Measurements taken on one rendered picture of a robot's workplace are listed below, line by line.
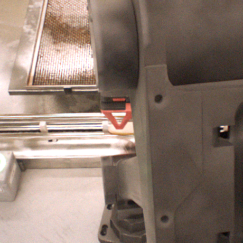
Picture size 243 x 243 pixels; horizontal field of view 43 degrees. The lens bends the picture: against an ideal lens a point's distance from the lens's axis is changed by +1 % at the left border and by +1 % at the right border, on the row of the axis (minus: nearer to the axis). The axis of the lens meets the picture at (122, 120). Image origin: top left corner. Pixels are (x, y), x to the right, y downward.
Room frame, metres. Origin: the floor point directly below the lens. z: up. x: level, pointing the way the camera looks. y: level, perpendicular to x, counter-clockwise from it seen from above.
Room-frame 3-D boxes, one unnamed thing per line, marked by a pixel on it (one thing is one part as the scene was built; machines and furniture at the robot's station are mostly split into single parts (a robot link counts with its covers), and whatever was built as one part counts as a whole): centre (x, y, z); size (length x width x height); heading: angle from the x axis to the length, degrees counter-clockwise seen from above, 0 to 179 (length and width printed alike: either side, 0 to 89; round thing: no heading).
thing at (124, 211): (0.28, -0.01, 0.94); 0.09 x 0.05 x 0.10; 8
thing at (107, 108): (0.44, 0.01, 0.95); 0.07 x 0.07 x 0.09; 1
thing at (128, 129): (0.48, -0.02, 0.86); 0.10 x 0.04 x 0.01; 91
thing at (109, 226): (0.26, -0.02, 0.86); 0.12 x 0.09 x 0.08; 79
